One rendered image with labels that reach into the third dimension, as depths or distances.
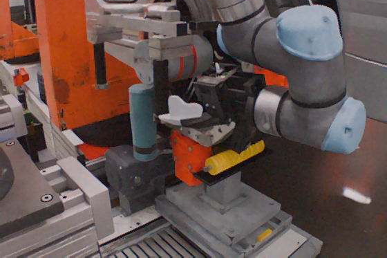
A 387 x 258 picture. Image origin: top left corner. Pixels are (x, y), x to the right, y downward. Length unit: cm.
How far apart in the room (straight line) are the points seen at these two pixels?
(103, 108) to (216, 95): 91
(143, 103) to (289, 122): 67
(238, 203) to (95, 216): 90
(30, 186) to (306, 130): 37
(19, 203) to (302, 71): 37
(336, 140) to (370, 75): 49
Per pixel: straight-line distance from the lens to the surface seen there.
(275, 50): 40
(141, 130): 107
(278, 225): 136
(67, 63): 127
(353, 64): 90
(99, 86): 102
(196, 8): 74
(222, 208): 129
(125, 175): 129
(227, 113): 53
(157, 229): 145
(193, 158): 106
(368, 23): 87
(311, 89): 39
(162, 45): 69
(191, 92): 116
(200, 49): 94
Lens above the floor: 105
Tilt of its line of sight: 22 degrees down
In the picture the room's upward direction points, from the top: straight up
